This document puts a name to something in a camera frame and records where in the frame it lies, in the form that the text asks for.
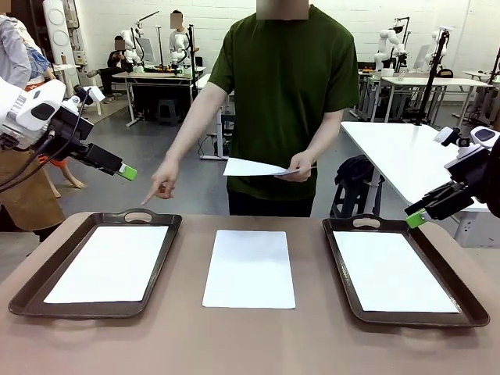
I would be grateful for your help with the person's left forearm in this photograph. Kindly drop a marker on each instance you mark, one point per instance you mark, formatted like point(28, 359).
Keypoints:
point(326, 133)

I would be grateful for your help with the large white tilted table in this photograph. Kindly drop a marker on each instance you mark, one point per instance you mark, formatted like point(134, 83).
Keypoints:
point(398, 156)

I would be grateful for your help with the white wooden chair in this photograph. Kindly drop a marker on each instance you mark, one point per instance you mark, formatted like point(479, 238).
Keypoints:
point(98, 109)

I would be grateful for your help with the thin pole with flat top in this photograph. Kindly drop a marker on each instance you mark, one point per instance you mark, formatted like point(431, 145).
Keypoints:
point(159, 47)

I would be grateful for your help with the grey background work table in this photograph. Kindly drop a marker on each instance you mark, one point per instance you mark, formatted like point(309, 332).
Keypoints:
point(156, 76)

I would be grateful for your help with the grey plastic stool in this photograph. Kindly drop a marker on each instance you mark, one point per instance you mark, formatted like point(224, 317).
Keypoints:
point(168, 107)

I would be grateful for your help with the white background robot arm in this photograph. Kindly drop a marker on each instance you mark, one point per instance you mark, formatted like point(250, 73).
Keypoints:
point(179, 43)
point(131, 45)
point(435, 37)
point(384, 39)

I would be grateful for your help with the mannequin in grey shirt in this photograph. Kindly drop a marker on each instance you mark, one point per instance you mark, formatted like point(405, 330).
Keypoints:
point(11, 51)

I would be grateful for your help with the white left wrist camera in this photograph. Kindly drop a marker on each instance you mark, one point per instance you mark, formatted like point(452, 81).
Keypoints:
point(93, 95)

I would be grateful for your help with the white A4 paper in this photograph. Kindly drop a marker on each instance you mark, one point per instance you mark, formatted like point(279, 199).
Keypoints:
point(390, 273)
point(105, 265)
point(250, 269)
point(250, 167)

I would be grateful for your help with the person's right hand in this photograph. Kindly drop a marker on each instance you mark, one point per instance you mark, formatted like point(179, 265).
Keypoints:
point(168, 177)

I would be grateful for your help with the standing background person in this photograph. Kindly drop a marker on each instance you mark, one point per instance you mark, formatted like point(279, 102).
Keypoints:
point(177, 18)

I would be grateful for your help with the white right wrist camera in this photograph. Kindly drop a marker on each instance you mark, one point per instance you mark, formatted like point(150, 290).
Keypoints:
point(445, 134)

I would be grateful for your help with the person in green t-shirt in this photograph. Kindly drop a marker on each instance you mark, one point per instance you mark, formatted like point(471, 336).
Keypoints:
point(289, 78)

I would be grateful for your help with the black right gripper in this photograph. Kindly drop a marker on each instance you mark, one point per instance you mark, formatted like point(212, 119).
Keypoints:
point(468, 168)

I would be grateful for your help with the brown plastic serving tray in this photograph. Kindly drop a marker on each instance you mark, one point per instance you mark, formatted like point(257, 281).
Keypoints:
point(23, 301)
point(474, 314)

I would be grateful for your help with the small black bag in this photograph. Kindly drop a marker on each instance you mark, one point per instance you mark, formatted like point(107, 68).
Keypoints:
point(446, 73)

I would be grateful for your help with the tall black pole stand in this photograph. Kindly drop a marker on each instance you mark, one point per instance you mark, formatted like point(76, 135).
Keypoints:
point(431, 82)

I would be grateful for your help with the person's right forearm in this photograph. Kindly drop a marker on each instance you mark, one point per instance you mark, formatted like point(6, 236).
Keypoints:
point(199, 121)

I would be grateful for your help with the black cloth bag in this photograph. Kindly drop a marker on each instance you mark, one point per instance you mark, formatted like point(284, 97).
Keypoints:
point(353, 168)

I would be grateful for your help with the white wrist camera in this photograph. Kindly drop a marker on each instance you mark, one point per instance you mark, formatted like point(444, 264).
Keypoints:
point(445, 134)
point(93, 95)

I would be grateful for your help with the background computer monitor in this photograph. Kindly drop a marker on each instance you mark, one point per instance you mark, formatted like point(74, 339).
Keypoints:
point(422, 56)

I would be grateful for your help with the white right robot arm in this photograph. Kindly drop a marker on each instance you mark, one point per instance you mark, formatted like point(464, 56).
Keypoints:
point(476, 140)

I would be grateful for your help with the long white background table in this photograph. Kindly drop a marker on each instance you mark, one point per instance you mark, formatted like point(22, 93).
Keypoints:
point(449, 82)

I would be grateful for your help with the small white side table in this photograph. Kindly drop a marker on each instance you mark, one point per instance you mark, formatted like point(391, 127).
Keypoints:
point(64, 67)

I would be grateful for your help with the seated person in black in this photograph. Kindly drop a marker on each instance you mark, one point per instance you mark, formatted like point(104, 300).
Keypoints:
point(113, 66)

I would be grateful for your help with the person's left hand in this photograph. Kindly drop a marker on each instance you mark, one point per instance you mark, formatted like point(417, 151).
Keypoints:
point(301, 168)

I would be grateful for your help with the tall white air conditioner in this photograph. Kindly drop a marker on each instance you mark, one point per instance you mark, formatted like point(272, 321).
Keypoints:
point(58, 23)

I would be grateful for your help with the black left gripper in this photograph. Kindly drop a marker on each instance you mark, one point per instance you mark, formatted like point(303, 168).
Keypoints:
point(70, 133)

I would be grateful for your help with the small white background desk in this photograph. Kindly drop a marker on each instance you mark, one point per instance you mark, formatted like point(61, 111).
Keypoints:
point(367, 74)

